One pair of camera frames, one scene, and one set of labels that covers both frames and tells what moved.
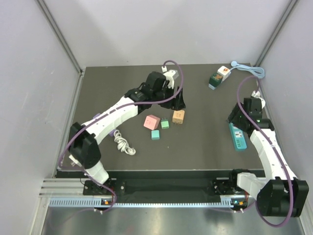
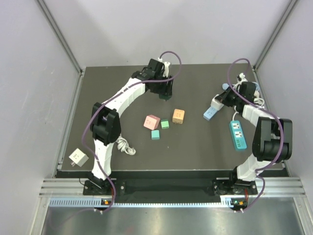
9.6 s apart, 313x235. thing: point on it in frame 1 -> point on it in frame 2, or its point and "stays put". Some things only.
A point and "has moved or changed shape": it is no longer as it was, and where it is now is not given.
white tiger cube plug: x=224 y=72 -> x=216 y=104
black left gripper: x=176 y=104 -> x=166 y=89
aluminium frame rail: x=63 y=188 stays put
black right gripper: x=233 y=117 -> x=223 y=97
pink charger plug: x=151 y=122 stays put
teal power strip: x=238 y=137 stays put
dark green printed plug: x=215 y=81 has moved or changed shape
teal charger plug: x=155 y=134 stays put
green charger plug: x=165 y=123 stays put
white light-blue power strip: x=212 y=87 -> x=209 y=113
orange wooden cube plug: x=178 y=116 stays put
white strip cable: x=122 y=144 stays put
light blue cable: x=258 y=71 -> x=227 y=85
